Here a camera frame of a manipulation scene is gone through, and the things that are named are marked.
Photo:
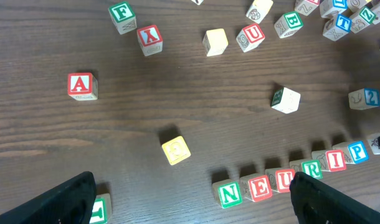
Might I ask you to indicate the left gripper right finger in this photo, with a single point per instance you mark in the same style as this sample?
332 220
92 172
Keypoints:
315 202

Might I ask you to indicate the white K block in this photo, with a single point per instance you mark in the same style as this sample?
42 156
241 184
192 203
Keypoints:
286 100

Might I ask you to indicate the blue L block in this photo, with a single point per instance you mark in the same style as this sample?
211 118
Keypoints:
330 8

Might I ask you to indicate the red u block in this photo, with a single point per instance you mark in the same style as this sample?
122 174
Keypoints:
280 179
250 37

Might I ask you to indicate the red E block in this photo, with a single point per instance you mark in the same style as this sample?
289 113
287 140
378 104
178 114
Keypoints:
255 187

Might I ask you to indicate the red i block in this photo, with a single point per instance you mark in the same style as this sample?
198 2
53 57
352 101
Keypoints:
330 160
306 7

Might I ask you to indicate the green F block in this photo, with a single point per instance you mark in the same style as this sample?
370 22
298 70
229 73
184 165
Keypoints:
123 17

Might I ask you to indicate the blue 2 block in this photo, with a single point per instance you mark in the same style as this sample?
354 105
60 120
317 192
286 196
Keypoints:
364 99

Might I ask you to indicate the yellow block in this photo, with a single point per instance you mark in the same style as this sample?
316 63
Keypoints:
258 10
215 42
374 143
355 5
176 150

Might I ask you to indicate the red A block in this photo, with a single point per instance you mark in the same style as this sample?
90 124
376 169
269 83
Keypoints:
82 86

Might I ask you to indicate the blue P block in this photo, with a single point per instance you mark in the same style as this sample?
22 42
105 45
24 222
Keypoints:
354 152

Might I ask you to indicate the green B block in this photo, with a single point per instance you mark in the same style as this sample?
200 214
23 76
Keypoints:
288 24

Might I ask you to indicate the blue T block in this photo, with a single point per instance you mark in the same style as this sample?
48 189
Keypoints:
337 27

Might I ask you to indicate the green J block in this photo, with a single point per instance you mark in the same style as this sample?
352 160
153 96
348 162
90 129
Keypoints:
102 209

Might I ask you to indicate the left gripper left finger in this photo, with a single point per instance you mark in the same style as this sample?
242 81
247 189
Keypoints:
70 202

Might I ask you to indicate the green N block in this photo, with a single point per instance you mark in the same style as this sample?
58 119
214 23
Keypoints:
227 193

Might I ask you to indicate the green Z block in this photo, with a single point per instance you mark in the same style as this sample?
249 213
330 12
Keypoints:
361 19

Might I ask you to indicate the green R block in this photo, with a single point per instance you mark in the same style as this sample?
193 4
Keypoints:
309 166

